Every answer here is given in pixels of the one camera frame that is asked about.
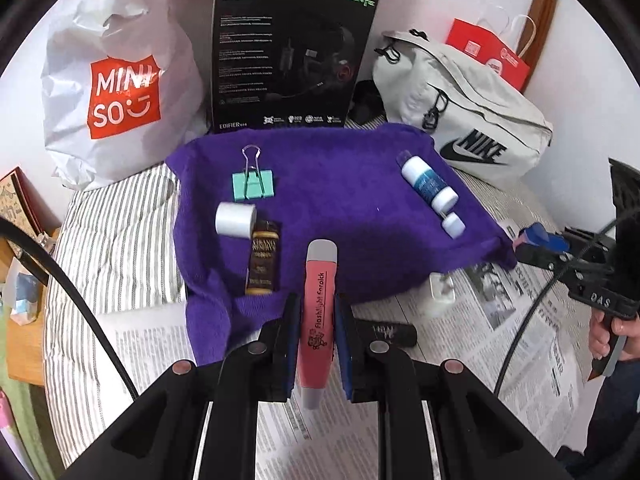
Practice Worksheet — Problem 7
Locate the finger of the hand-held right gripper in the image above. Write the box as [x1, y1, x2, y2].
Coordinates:
[514, 244, 571, 272]
[518, 222, 570, 256]

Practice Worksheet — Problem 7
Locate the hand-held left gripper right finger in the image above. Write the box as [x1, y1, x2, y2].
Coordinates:
[333, 294, 576, 480]

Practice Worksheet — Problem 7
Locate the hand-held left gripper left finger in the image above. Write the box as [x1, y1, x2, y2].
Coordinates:
[60, 293, 304, 480]

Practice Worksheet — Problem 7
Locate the pink flashlight pen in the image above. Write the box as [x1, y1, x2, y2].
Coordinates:
[297, 239, 339, 411]

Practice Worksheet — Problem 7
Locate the brown Grand Reserve lighter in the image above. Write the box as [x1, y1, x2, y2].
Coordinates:
[244, 220, 281, 296]

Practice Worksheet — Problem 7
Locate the white and blue bottle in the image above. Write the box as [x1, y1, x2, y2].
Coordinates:
[396, 151, 459, 214]

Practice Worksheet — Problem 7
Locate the white tape roll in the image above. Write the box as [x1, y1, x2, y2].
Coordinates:
[215, 202, 259, 240]

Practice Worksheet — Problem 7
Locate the mint green binder clip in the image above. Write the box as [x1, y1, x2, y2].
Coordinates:
[231, 145, 277, 204]

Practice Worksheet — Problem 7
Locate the person's right forearm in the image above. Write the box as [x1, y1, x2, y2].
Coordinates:
[554, 345, 640, 480]

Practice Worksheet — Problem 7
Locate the person's right hand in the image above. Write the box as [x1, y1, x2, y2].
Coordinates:
[588, 305, 640, 362]

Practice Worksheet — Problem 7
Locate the black tube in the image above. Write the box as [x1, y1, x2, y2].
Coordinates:
[350, 317, 419, 349]

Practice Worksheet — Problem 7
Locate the small white cap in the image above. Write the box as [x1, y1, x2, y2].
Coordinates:
[442, 212, 467, 239]

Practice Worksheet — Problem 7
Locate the newspaper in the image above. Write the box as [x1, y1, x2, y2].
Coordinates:
[114, 219, 587, 480]

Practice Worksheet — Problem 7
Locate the white charger plug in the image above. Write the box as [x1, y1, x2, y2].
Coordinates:
[427, 272, 457, 317]

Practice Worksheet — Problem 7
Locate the purple towel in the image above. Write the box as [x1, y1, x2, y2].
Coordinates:
[165, 122, 519, 367]

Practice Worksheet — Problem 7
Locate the grey waist bag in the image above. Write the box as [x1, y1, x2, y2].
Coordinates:
[372, 29, 554, 179]

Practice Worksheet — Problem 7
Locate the small red paper bag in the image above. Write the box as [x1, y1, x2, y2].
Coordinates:
[444, 2, 536, 94]

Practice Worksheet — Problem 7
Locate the striped bed sheet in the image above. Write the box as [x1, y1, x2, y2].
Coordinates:
[46, 162, 603, 480]

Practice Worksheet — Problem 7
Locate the translucent box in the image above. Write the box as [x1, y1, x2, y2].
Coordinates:
[6, 269, 42, 327]

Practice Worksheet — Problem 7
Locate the wooden nightstand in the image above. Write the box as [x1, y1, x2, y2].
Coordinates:
[0, 227, 62, 387]

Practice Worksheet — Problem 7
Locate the black headset box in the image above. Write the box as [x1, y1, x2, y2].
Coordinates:
[207, 0, 381, 134]

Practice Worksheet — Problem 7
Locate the pink printed cloth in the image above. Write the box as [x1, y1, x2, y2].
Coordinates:
[0, 390, 17, 480]

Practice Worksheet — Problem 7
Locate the red-edged patterned book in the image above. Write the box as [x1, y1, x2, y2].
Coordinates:
[0, 165, 47, 237]

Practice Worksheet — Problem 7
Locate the white plastic shopping bag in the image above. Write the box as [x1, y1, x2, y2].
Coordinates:
[42, 0, 207, 192]

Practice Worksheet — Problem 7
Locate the black cable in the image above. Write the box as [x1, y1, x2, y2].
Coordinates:
[494, 212, 632, 397]
[0, 219, 140, 402]

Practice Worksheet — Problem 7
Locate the brown wooden frame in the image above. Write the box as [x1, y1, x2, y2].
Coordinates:
[517, 0, 559, 96]

